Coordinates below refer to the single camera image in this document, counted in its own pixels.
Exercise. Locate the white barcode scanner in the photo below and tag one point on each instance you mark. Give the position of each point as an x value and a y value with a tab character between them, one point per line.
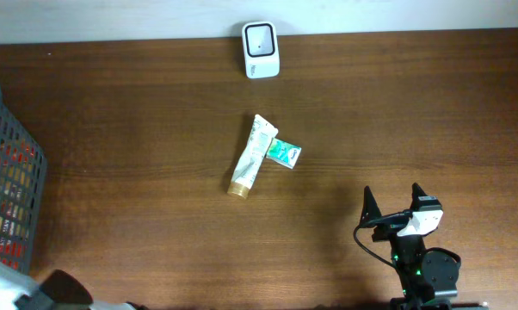
261	51

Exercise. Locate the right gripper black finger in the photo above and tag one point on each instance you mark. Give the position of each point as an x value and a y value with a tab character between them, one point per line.
370	212
417	193

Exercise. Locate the grey plastic basket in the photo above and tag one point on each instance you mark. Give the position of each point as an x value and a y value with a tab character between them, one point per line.
23	168

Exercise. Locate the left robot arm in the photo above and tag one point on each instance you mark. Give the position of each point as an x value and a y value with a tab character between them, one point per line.
59	291

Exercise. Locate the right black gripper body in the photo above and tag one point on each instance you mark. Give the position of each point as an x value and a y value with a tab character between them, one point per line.
387	227

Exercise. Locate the green Kleenex tissue pack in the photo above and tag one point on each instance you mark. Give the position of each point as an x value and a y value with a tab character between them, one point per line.
283	153

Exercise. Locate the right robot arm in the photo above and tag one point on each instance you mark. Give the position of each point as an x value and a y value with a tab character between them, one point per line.
428	276

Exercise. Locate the white cream tube gold cap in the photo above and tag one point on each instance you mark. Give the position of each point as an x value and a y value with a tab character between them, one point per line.
261	135

